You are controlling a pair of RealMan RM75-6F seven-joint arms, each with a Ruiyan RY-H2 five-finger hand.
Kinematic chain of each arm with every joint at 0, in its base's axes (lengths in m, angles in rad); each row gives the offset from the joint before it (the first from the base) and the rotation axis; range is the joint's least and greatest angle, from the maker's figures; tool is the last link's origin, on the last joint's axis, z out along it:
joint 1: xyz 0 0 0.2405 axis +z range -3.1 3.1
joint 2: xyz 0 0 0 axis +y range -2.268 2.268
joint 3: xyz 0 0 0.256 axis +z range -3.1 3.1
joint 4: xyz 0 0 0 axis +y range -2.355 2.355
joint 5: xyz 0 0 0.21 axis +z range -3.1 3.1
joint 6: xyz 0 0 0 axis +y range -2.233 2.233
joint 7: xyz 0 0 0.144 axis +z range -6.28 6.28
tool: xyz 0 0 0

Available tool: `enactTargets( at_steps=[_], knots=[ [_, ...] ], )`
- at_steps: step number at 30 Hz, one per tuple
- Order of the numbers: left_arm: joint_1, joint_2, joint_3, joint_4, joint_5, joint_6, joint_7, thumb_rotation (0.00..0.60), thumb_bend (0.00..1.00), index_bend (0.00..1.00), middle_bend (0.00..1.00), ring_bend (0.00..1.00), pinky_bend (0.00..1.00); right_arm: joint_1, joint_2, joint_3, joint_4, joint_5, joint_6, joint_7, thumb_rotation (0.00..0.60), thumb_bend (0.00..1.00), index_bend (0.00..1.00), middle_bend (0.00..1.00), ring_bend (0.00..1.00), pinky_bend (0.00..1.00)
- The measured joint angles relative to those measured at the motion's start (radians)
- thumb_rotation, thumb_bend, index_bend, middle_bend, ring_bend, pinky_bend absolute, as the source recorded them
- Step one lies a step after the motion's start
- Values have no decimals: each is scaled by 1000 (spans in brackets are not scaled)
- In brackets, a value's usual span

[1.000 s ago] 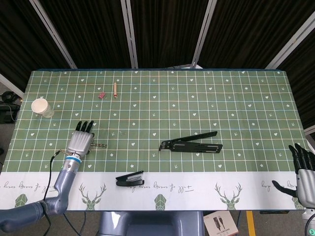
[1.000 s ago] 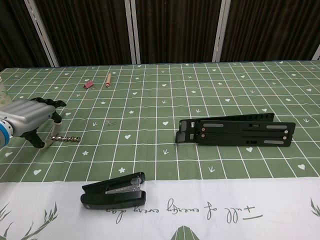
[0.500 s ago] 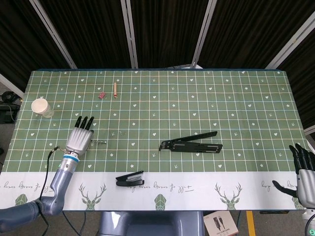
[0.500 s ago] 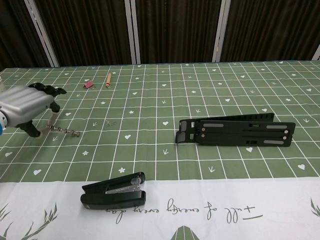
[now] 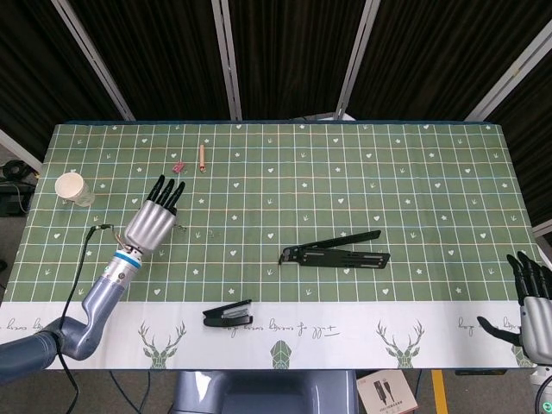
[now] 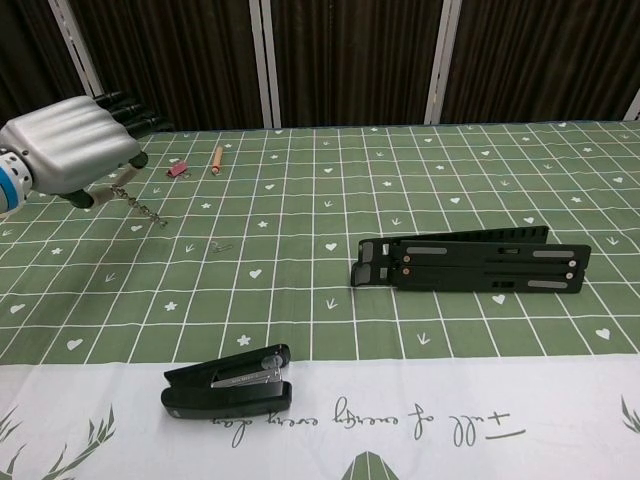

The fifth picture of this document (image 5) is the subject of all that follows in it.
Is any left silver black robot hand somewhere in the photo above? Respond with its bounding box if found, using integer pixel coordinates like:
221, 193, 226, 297
123, 174, 187, 254

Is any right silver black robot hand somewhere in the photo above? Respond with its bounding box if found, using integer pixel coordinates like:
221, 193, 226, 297
476, 251, 552, 368

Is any white paper cup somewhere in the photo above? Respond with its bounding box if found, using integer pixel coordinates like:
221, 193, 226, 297
54, 172, 96, 209

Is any black stapler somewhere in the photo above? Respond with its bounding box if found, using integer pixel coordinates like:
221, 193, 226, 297
202, 299, 254, 328

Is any green checked tablecloth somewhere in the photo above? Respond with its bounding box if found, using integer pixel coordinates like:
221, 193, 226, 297
0, 120, 538, 373

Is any white red product box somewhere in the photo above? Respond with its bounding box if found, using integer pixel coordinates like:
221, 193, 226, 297
356, 371, 419, 413

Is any black folding laptop stand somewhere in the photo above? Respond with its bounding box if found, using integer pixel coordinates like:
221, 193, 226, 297
278, 229, 392, 273

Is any blue-grey robot torso base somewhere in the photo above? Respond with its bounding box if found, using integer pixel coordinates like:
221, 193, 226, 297
171, 370, 360, 414

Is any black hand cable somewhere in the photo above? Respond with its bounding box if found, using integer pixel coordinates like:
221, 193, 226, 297
55, 223, 116, 414

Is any black equipment with cables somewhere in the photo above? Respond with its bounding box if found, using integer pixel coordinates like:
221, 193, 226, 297
0, 158, 43, 217

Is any white partition frame post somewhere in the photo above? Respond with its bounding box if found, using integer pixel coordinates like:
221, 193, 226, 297
335, 0, 381, 121
50, 0, 136, 122
464, 28, 552, 122
0, 128, 44, 168
210, 0, 243, 122

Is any blue floor cable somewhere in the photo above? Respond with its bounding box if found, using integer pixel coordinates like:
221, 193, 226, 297
109, 370, 153, 414

